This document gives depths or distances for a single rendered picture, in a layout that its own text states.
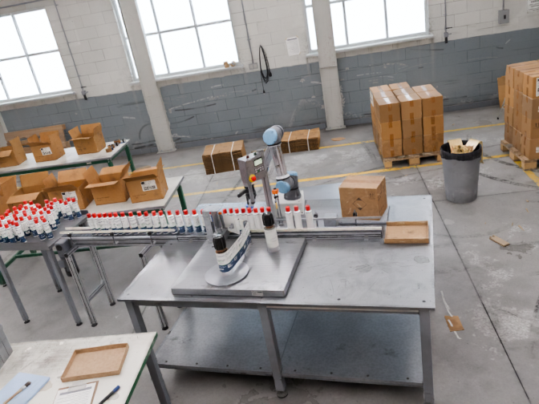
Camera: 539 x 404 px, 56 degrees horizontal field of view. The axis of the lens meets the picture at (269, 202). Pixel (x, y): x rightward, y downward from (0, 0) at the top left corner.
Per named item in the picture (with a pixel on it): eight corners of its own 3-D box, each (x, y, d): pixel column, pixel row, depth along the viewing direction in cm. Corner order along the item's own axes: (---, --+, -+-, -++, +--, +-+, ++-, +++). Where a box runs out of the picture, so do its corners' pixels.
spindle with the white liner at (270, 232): (266, 252, 362) (258, 216, 350) (269, 246, 369) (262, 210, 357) (277, 252, 359) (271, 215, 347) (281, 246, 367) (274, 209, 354)
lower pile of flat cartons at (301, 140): (280, 154, 826) (277, 141, 817) (284, 143, 874) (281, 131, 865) (319, 149, 813) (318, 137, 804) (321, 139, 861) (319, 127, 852)
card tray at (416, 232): (384, 244, 355) (383, 238, 353) (387, 226, 377) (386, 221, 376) (428, 243, 346) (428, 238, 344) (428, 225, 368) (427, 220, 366)
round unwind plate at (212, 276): (198, 286, 336) (197, 284, 336) (214, 261, 362) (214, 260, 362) (241, 287, 326) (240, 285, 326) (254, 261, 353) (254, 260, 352)
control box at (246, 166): (241, 182, 384) (237, 159, 376) (258, 174, 393) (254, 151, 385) (249, 184, 377) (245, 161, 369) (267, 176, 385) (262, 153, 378)
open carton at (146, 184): (127, 208, 512) (116, 174, 497) (139, 188, 559) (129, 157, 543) (164, 202, 510) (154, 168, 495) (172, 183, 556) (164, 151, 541)
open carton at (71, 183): (48, 217, 525) (35, 185, 510) (66, 199, 566) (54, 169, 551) (83, 212, 521) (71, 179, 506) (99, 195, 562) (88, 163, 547)
